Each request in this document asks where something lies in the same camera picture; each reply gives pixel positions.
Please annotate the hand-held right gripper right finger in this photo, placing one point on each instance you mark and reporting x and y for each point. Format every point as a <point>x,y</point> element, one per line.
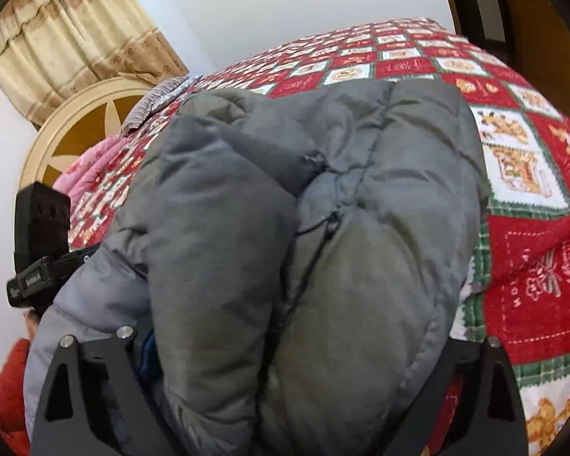
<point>460,365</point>

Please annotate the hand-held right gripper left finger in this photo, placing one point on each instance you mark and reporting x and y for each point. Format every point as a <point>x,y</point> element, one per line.
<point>146,356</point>

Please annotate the grey puffer jacket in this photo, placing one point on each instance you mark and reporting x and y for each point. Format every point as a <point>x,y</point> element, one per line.
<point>266,199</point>

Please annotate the person's left forearm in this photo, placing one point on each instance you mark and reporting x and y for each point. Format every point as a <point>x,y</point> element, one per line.
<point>9,389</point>

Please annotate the pink blanket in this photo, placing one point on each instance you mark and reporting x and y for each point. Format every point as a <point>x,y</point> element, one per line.
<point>92,159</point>

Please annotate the cream round headboard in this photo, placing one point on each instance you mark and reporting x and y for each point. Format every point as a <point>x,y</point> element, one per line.
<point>76,118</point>

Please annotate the red patchwork quilt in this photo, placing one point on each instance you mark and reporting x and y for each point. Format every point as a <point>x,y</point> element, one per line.
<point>527,266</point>

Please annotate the grey cloth at bed corner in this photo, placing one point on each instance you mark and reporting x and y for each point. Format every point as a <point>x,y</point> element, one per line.
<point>147,99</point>

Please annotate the beige curtain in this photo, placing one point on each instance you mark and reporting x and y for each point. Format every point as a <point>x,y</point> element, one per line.
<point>76,33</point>

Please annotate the brown wooden door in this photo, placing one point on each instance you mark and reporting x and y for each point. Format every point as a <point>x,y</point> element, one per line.
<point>536,33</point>

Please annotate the dark door frame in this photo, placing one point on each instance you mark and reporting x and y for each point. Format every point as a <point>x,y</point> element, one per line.
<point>475,0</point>

